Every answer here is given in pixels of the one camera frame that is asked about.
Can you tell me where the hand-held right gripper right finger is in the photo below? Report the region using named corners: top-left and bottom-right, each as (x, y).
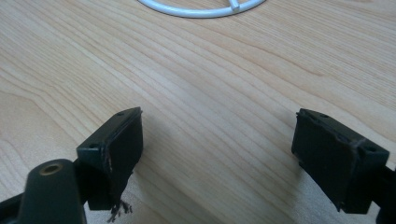
top-left (291, 107), bottom-right (390, 215)

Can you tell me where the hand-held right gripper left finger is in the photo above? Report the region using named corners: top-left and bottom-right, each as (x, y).
top-left (76, 106), bottom-right (144, 223)

